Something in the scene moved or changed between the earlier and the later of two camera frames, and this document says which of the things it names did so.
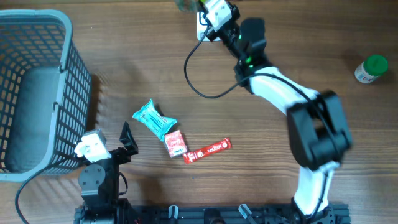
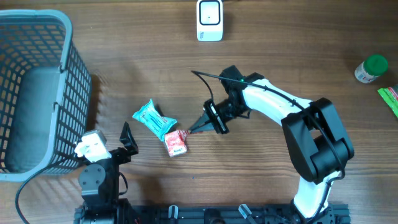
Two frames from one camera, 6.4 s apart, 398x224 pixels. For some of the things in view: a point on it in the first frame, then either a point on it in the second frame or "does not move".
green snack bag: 189,5 -> 390,98
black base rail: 222,214 does not move
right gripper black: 234,10 -> 217,124
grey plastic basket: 45,94 does not move
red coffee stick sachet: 191,156 -> 183,133
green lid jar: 373,66 does not move
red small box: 175,144 does not move
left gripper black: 125,156 does not move
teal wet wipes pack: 151,116 does not move
